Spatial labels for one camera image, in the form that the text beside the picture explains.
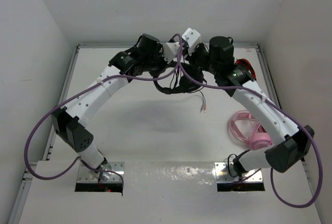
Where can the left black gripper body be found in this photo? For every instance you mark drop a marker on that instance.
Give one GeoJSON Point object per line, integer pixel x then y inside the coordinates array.
{"type": "Point", "coordinates": [154, 65]}

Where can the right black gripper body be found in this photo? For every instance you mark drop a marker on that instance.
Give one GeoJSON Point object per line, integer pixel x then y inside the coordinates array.
{"type": "Point", "coordinates": [200, 57]}

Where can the black headset with cable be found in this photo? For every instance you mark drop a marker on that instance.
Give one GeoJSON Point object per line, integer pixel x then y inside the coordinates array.
{"type": "Point", "coordinates": [180, 84]}

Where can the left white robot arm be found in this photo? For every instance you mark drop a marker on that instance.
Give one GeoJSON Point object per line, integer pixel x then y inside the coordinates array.
{"type": "Point", "coordinates": [71, 120]}

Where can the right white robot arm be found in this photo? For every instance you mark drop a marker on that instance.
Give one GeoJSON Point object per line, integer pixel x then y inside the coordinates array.
{"type": "Point", "coordinates": [290, 143]}

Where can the red headphones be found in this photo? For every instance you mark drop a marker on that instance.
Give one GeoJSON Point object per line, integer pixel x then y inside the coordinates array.
{"type": "Point", "coordinates": [245, 63]}

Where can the pink headphones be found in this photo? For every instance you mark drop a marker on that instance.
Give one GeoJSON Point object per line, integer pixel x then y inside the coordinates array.
{"type": "Point", "coordinates": [244, 127]}

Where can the white front cover board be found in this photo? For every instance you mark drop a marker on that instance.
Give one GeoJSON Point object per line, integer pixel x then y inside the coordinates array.
{"type": "Point", "coordinates": [171, 192]}

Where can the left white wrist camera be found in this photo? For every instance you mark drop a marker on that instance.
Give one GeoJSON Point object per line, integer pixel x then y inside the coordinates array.
{"type": "Point", "coordinates": [170, 51]}

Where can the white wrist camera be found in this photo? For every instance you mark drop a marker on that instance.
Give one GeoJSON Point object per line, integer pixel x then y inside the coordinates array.
{"type": "Point", "coordinates": [192, 39]}
{"type": "Point", "coordinates": [170, 51]}

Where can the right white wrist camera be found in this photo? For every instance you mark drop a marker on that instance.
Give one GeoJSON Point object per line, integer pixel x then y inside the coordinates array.
{"type": "Point", "coordinates": [192, 39]}

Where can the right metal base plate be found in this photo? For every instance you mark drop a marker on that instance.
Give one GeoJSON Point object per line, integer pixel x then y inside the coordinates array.
{"type": "Point", "coordinates": [225, 175]}

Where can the metal base plate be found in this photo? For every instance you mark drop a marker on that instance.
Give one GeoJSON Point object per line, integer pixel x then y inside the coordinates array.
{"type": "Point", "coordinates": [112, 173]}
{"type": "Point", "coordinates": [225, 175]}

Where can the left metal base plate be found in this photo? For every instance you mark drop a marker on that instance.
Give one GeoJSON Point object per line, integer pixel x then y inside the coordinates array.
{"type": "Point", "coordinates": [112, 173]}

